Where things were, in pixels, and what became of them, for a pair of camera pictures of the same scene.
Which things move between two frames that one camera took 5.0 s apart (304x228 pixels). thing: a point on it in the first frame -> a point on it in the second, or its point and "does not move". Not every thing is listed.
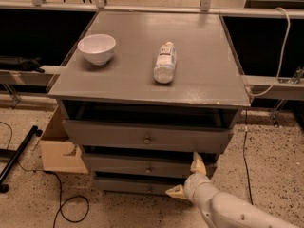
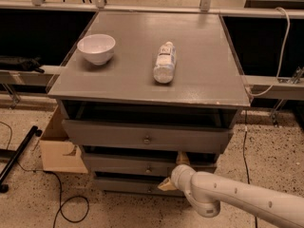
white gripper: (194, 184) -> (178, 177)
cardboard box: (60, 153) does not move
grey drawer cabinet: (142, 93) does not move
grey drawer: (143, 162) does not move
